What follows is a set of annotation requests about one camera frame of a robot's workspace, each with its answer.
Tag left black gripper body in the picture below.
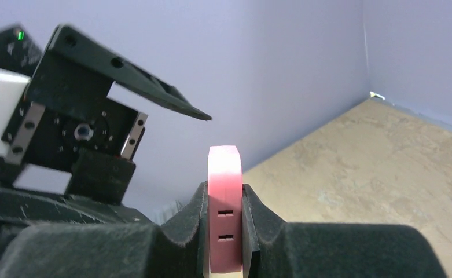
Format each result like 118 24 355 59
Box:
23 99 148 172

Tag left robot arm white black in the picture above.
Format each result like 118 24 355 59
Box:
0 24 211 257

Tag pink square plug adapter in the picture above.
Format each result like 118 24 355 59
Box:
208 145 242 273

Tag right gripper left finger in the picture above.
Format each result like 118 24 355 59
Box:
0 183 208 277

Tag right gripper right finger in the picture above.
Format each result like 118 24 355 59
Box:
242 184 446 277

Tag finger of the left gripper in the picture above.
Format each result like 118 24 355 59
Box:
25 24 212 122
65 149 136 205

